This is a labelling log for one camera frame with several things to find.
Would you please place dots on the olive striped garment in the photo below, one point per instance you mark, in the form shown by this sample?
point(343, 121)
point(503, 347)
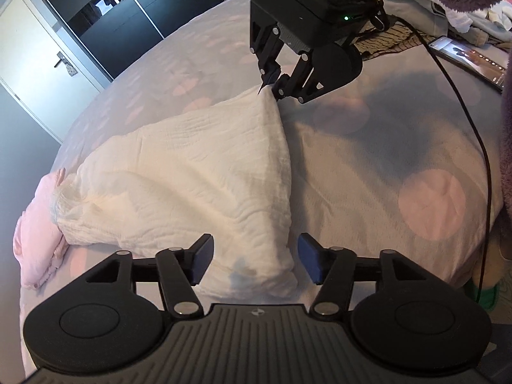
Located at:
point(395, 40)

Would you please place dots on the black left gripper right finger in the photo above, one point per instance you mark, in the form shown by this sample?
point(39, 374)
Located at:
point(397, 314)

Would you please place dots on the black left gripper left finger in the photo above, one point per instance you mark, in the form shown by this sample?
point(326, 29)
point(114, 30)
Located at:
point(118, 311)

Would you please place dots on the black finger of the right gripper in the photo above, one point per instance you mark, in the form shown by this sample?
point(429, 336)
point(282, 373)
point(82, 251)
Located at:
point(319, 72)
point(266, 44)

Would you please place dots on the black sliding wardrobe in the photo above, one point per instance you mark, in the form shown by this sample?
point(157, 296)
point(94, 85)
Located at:
point(118, 32)

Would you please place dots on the white room door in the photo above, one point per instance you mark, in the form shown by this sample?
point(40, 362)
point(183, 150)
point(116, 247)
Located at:
point(37, 68)

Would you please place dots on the light blue grey garment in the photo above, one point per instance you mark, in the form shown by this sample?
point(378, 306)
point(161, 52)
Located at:
point(423, 15)

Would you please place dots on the pink garment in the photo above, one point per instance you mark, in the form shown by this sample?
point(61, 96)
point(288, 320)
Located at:
point(38, 244)

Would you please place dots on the cream white muslin garment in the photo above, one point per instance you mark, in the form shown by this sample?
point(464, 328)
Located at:
point(223, 170)

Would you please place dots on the smartphone on bed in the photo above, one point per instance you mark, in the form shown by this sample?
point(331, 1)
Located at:
point(472, 61)

